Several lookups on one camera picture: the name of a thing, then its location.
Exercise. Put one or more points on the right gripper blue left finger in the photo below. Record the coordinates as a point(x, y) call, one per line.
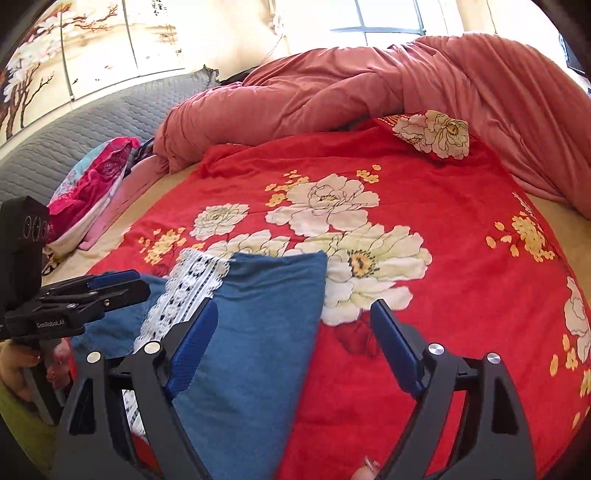
point(184, 346)

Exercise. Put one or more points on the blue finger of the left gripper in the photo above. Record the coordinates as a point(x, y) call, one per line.
point(86, 283)
point(106, 297)

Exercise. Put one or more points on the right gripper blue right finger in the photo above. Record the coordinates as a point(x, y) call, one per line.
point(403, 347)

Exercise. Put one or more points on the blue denim lace-trimmed pants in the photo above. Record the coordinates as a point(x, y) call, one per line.
point(240, 405)

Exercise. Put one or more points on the person's left hand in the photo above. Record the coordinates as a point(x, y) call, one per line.
point(16, 358)

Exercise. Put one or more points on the person's right hand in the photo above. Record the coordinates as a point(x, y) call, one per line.
point(368, 470)

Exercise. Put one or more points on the beige bed sheet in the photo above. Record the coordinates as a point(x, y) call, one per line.
point(81, 261)

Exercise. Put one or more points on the pink floral pillow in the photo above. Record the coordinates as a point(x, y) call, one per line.
point(85, 193)

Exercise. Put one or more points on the light pink folded cloth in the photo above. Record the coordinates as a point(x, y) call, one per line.
point(142, 176)

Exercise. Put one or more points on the grey quilted headboard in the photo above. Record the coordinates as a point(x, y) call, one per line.
point(38, 164)

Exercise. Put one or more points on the red floral blanket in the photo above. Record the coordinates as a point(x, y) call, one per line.
point(453, 246)

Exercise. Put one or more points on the salmon pink duvet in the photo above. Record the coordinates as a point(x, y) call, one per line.
point(519, 102)

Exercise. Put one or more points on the black camera mount box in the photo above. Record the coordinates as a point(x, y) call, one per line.
point(24, 223)

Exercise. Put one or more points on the flowering branch wall painting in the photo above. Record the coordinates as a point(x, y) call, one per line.
point(77, 48)

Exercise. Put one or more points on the window with dark frame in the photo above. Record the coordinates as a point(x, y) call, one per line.
point(376, 23)

